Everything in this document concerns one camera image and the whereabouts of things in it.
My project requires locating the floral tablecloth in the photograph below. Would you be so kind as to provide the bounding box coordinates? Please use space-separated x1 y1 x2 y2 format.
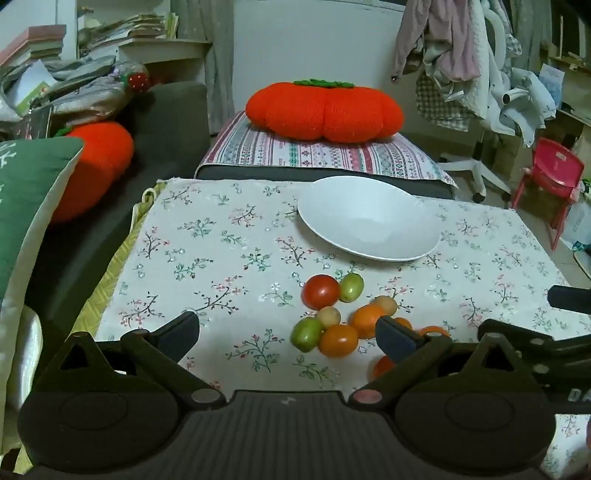
95 177 591 477

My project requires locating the stack of pink books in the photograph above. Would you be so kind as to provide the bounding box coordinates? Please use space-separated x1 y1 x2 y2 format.
0 25 66 71

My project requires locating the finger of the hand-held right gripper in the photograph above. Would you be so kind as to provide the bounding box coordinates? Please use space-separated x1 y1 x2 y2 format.
549 285 591 316
479 318 591 376

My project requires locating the striped patterned cushion cover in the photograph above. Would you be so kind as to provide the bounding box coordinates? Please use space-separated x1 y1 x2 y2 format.
194 110 459 188

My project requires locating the orange knitted persimmon cushion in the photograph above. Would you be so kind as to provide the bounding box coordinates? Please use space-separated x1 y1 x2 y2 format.
245 78 405 143
48 122 136 225

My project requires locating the dark grey sofa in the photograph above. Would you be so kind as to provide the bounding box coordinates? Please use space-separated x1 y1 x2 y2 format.
21 82 211 326

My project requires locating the pile of hanging clothes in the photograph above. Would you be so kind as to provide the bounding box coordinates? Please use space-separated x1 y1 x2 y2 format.
392 0 560 149

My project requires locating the green cherry tomato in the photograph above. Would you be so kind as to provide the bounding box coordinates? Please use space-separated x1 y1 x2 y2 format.
339 272 365 304
290 316 326 354

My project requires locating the pile of papers and books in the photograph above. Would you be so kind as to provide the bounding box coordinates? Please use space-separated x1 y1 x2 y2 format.
78 11 182 48

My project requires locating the grey patterned cloth bundle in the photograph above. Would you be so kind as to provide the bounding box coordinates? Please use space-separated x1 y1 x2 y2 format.
50 68 140 117

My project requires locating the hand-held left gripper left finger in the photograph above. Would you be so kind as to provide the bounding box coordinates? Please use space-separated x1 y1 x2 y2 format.
34 311 227 408

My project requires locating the white paper plate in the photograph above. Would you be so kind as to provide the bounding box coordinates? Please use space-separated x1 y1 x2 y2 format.
297 175 442 263

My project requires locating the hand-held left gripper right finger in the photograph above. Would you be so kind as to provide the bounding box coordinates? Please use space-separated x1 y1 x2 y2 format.
350 315 542 408

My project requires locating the grey curtain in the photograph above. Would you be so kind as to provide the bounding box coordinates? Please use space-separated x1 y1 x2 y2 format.
170 0 237 136

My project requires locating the white bookshelf with books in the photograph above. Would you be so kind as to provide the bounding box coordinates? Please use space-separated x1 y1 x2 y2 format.
117 38 214 85

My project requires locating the red cherry tomato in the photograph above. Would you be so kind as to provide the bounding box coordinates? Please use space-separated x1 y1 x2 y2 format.
301 274 341 310

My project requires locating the yellow quilted mat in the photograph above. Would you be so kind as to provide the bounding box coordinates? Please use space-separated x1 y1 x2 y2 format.
14 180 168 472

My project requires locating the red plastic child chair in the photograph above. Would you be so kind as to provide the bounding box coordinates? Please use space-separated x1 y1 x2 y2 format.
510 137 587 253

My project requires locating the wooden shelf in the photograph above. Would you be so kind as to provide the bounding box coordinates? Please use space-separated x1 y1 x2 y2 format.
549 13 591 126

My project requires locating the white office chair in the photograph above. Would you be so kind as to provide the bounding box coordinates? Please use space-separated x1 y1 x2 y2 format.
436 0 556 205

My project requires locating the green and white pillow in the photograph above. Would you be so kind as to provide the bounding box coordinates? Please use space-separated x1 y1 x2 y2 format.
0 136 86 412

